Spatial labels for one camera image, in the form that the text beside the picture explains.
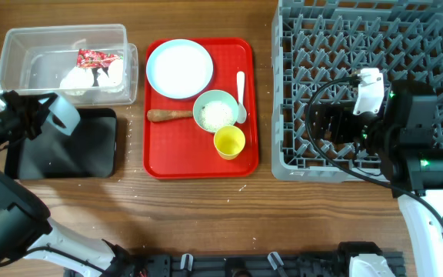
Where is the white rice pile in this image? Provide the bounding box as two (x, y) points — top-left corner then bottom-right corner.
(199, 101), (234, 132)

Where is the small light blue bowl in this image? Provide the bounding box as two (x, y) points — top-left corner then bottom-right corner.
(38, 93), (81, 136)

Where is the right black cable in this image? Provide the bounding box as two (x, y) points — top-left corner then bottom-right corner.
(302, 75), (443, 277)

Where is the yellow plastic cup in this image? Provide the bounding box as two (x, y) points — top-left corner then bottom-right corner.
(214, 125), (246, 160)

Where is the white plastic spoon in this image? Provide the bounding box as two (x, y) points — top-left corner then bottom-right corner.
(236, 71), (247, 124)

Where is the large light blue plate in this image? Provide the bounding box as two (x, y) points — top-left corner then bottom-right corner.
(145, 39), (214, 99)

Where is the clear plastic bin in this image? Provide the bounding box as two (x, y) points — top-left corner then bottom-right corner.
(0, 24), (138, 106)

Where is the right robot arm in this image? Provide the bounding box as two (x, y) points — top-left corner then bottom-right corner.
(305, 80), (443, 276)

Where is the red snack wrapper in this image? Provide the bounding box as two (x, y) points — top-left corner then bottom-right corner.
(76, 49), (123, 68)

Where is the black plastic tray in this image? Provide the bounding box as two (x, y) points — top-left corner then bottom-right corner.
(4, 108), (118, 180)

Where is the white tissue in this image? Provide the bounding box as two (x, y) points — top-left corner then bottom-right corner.
(97, 59), (124, 93)
(59, 67), (95, 96)

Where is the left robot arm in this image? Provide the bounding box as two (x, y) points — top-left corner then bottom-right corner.
(0, 91), (143, 277)

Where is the brown carrot stick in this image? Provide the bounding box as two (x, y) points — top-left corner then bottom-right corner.
(146, 109), (193, 122)

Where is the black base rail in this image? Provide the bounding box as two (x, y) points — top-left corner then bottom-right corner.
(62, 241), (405, 277)

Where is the left black cable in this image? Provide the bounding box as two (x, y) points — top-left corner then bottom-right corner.
(0, 98), (111, 277)

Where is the red serving tray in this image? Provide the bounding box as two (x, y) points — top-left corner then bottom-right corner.
(143, 38), (259, 179)

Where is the black cable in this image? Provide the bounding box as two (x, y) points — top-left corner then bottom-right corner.
(0, 98), (111, 277)
(302, 75), (443, 277)

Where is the grey dishwasher rack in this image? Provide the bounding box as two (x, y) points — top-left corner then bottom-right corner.
(271, 1), (443, 182)

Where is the green bowl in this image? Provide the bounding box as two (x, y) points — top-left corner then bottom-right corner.
(192, 90), (238, 133)

